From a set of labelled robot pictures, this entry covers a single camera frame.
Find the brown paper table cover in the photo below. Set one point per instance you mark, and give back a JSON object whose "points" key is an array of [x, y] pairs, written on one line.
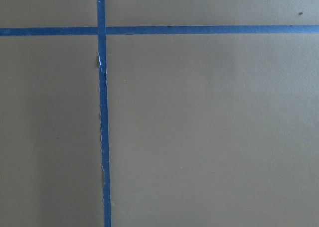
{"points": [[205, 130]]}

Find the blue tape horizontal strip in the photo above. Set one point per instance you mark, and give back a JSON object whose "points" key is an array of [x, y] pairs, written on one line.
{"points": [[141, 30]]}

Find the blue tape vertical strip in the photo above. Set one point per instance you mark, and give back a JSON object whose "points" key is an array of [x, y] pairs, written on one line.
{"points": [[102, 55]]}

